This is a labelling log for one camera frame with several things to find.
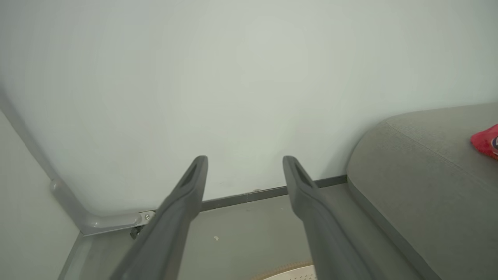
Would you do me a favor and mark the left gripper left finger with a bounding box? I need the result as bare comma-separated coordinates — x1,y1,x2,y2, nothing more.
111,156,209,280

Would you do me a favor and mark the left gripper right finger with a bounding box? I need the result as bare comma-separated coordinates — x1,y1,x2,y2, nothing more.
283,156,380,280

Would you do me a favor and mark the red number 23 jersey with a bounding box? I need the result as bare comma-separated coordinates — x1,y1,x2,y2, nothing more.
470,124,498,161

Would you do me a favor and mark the grey fabric sofa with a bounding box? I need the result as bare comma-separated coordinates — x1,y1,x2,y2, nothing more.
346,102,498,280

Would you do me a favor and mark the cream perforated laundry basket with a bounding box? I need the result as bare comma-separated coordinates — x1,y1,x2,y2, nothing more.
251,261,317,280

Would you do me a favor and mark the grey metal partition foot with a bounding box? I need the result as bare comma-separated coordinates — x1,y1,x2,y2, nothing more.
50,179,156,236

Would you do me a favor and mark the black baseboard strip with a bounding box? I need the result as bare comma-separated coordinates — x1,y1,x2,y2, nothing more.
200,175,347,212

